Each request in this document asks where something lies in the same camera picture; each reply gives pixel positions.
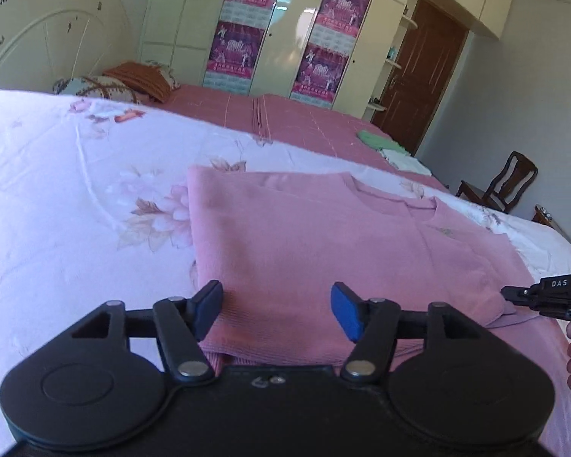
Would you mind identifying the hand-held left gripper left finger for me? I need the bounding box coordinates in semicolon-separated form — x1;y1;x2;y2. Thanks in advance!
69;280;224;385

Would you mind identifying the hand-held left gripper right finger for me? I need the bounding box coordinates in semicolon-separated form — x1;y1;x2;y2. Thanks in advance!
330;282;487;382

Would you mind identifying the pink knit sweater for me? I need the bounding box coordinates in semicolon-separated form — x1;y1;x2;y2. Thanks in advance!
187;166;536;368

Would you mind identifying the wooden bed footboard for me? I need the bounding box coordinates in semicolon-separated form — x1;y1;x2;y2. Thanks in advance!
532;204;571;268

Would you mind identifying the dark wooden chair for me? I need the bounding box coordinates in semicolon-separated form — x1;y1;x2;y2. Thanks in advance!
457;151;539;214

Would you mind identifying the folded white cloth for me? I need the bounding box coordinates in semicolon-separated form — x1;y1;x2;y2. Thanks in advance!
380;147;432;176

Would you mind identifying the folded green cloth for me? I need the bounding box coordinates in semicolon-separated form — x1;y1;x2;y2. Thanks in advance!
356;129;403;153

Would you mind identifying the white floral quilt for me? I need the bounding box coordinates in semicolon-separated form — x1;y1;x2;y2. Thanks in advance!
0;88;571;457

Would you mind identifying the pink checked bedsheet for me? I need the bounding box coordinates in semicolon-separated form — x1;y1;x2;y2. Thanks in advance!
138;83;458;192

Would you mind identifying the brown wooden door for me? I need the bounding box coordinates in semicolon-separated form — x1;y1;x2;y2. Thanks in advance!
370;0;470;154

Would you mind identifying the floral pillow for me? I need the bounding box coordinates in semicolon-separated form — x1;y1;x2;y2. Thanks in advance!
145;60;182;90

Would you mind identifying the orange striped pillow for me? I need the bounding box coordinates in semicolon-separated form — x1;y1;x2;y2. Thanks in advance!
103;61;173;104

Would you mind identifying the teal patterned pillow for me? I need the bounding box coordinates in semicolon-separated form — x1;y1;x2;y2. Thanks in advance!
52;75;142;104

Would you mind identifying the cream corner shelf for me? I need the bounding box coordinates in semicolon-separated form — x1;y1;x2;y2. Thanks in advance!
367;4;418;111

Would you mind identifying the cream wardrobe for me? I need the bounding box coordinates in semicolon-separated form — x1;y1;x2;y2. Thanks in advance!
138;0;515;122

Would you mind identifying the cream wooden headboard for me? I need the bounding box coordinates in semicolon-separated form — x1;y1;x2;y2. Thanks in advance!
0;0;135;91

